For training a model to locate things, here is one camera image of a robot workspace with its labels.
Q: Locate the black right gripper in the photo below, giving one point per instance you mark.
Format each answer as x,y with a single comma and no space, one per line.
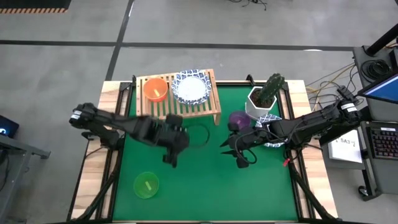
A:
248,140

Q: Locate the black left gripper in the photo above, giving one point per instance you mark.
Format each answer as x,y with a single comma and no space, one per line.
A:
171,138

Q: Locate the lime green plastic bowl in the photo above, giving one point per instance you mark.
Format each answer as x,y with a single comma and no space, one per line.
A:
140,186

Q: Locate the orange plastic bowl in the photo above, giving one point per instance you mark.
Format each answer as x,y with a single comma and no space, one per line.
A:
149,87

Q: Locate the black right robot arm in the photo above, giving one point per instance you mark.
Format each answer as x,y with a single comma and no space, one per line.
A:
311,124

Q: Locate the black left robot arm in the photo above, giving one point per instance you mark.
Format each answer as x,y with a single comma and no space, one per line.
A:
105,119

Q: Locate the wooden slatted shelf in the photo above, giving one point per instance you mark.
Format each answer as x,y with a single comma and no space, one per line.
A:
205,112

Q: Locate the purple plastic bowl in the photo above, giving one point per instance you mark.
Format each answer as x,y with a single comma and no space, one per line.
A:
241,117

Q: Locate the green table mat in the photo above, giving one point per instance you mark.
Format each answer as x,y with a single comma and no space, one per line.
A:
211,186

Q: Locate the white plant pot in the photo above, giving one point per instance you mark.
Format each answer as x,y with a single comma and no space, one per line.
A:
250,109

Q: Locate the red clip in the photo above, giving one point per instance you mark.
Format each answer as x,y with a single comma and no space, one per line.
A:
286,162

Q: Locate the large blue white patterned bowl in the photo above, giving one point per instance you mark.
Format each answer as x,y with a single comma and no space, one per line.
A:
191,88

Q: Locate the green cactus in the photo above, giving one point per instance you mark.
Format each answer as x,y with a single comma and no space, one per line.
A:
272,87

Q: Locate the white paper sheet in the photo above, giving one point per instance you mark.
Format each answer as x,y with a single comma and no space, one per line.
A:
345,152

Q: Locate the black power adapter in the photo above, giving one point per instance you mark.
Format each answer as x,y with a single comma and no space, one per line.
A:
345,92

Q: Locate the gray equipment cart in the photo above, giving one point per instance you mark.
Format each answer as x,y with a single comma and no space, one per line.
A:
379,177

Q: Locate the gray metal stand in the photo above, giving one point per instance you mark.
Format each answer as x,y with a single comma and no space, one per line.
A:
18,149

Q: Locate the black keyboard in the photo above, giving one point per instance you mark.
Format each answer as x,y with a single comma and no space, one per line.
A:
385,143

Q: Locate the open laptop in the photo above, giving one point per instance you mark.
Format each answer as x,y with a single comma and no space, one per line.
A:
385,90

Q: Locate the dark device with blue light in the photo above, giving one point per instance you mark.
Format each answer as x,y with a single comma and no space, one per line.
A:
7,127

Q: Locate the black pole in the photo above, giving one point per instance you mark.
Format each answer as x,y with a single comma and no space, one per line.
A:
385,39

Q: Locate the black mat with hazard stripes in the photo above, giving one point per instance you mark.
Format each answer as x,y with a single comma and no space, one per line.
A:
31,3

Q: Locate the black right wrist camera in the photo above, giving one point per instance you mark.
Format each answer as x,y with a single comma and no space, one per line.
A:
236,127

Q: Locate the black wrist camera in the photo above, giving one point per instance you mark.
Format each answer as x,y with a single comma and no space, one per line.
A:
236,127
174,120

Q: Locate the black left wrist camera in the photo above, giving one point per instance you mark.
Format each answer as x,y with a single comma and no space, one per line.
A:
174,120

